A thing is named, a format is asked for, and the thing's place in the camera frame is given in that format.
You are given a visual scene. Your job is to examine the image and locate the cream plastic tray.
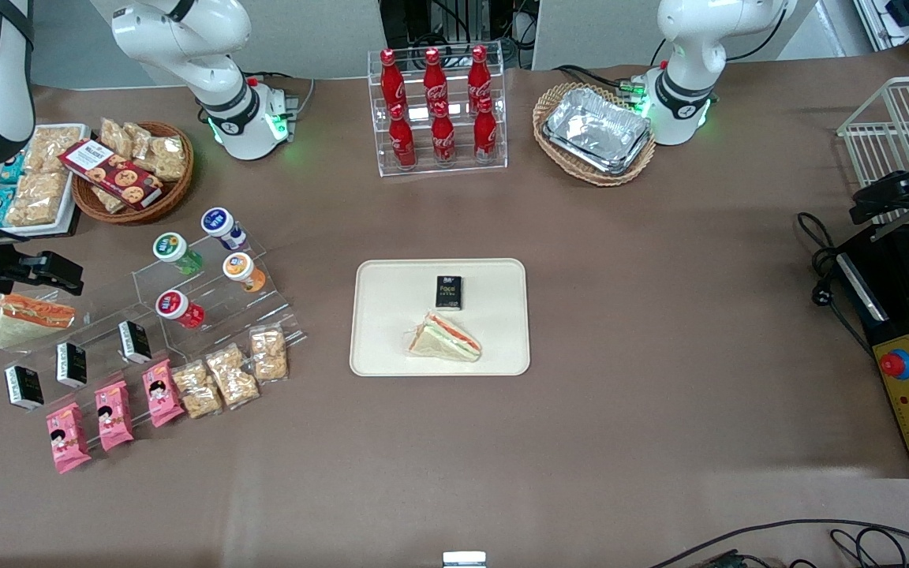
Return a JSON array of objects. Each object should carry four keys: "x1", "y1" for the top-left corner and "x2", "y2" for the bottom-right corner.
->
[{"x1": 349, "y1": 258, "x2": 532, "y2": 378}]

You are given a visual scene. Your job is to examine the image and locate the clear acrylic bottle rack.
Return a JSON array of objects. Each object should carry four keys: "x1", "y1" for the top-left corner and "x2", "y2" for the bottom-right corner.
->
[{"x1": 367, "y1": 43, "x2": 509, "y2": 178}]

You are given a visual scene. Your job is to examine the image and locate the red cookie box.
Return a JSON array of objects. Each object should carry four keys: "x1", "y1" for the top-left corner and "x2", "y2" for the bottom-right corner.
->
[{"x1": 58, "y1": 139, "x2": 165, "y2": 210}]

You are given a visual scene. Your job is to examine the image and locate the stacked foil trays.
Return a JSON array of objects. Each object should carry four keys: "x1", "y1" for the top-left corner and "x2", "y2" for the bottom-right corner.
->
[{"x1": 542, "y1": 86, "x2": 653, "y2": 177}]

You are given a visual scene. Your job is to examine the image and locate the white rectangular bin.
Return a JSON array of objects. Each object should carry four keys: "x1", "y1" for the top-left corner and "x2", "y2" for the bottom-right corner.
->
[{"x1": 0, "y1": 124, "x2": 92, "y2": 238}]

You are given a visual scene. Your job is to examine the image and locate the black power cable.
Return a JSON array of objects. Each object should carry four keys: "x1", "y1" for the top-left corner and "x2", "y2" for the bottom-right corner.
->
[{"x1": 795, "y1": 211, "x2": 875, "y2": 357}]

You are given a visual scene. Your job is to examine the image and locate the black base cable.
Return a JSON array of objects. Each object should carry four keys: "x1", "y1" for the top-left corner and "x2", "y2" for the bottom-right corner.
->
[{"x1": 552, "y1": 63, "x2": 646, "y2": 97}]

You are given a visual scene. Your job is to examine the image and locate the dark brown wicker basket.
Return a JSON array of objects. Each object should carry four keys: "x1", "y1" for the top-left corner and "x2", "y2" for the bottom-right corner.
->
[{"x1": 71, "y1": 120, "x2": 196, "y2": 226}]

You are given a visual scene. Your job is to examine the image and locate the blue gum bottle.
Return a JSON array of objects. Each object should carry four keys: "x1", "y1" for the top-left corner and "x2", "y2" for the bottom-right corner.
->
[{"x1": 200, "y1": 207, "x2": 249, "y2": 251}]

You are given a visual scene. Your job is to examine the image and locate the pink snack packet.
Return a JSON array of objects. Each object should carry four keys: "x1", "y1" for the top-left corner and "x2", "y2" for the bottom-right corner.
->
[
  {"x1": 45, "y1": 402, "x2": 93, "y2": 475},
  {"x1": 141, "y1": 358, "x2": 186, "y2": 429},
  {"x1": 94, "y1": 379, "x2": 136, "y2": 453}
]

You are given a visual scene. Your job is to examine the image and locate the orange gum bottle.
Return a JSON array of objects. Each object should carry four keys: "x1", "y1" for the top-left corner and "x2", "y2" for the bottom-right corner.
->
[{"x1": 223, "y1": 252, "x2": 267, "y2": 293}]

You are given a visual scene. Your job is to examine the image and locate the light wicker basket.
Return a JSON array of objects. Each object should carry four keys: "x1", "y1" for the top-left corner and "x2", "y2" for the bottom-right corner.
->
[{"x1": 532, "y1": 81, "x2": 657, "y2": 188}]

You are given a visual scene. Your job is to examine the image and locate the white wire rack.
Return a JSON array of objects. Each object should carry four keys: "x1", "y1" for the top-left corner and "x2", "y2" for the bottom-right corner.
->
[{"x1": 836, "y1": 74, "x2": 909, "y2": 231}]

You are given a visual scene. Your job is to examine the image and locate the dark equipment rack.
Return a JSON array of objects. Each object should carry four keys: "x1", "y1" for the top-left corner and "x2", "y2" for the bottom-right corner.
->
[{"x1": 380, "y1": 0, "x2": 536, "y2": 70}]

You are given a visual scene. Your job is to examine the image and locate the clear acrylic stepped stand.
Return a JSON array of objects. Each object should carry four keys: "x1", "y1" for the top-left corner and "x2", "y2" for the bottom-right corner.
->
[{"x1": 0, "y1": 229, "x2": 308, "y2": 413}]

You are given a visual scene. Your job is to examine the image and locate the wrapped triangle sandwich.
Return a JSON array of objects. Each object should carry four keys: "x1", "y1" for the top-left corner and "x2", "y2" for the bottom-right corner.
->
[
  {"x1": 406, "y1": 310, "x2": 483, "y2": 364},
  {"x1": 0, "y1": 293, "x2": 77, "y2": 350}
]

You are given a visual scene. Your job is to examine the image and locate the red cola bottle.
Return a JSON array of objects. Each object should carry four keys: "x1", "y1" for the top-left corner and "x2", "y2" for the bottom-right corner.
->
[
  {"x1": 467, "y1": 44, "x2": 493, "y2": 108},
  {"x1": 430, "y1": 102, "x2": 457, "y2": 166},
  {"x1": 379, "y1": 48, "x2": 407, "y2": 113},
  {"x1": 473, "y1": 97, "x2": 499, "y2": 163},
  {"x1": 387, "y1": 103, "x2": 418, "y2": 170},
  {"x1": 422, "y1": 47, "x2": 448, "y2": 111}
]

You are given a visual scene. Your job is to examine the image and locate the black gum box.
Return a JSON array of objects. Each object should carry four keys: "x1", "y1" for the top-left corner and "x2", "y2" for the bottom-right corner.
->
[
  {"x1": 3, "y1": 364, "x2": 45, "y2": 411},
  {"x1": 55, "y1": 341, "x2": 88, "y2": 389},
  {"x1": 435, "y1": 275, "x2": 465, "y2": 312},
  {"x1": 118, "y1": 319, "x2": 153, "y2": 365}
]

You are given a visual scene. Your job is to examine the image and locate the brown table cover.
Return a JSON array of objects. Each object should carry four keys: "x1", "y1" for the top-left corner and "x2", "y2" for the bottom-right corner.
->
[{"x1": 0, "y1": 43, "x2": 909, "y2": 568}]

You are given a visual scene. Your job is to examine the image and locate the clear peanut brittle bag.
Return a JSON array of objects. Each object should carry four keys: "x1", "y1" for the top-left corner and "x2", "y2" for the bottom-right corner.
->
[
  {"x1": 249, "y1": 325, "x2": 290, "y2": 383},
  {"x1": 204, "y1": 343, "x2": 260, "y2": 409},
  {"x1": 171, "y1": 360, "x2": 225, "y2": 420}
]

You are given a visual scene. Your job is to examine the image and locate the black floor cables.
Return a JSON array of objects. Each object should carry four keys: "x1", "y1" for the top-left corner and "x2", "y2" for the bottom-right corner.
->
[{"x1": 647, "y1": 518, "x2": 909, "y2": 568}]

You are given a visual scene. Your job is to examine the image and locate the red gum bottle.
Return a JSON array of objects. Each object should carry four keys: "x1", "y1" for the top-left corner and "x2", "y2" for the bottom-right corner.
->
[{"x1": 155, "y1": 290, "x2": 206, "y2": 330}]

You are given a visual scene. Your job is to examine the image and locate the clear snack bag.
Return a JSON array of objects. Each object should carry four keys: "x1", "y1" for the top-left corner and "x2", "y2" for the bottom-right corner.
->
[
  {"x1": 99, "y1": 118, "x2": 137, "y2": 159},
  {"x1": 123, "y1": 121, "x2": 188, "y2": 183},
  {"x1": 28, "y1": 125, "x2": 84, "y2": 175},
  {"x1": 4, "y1": 171, "x2": 69, "y2": 229}
]

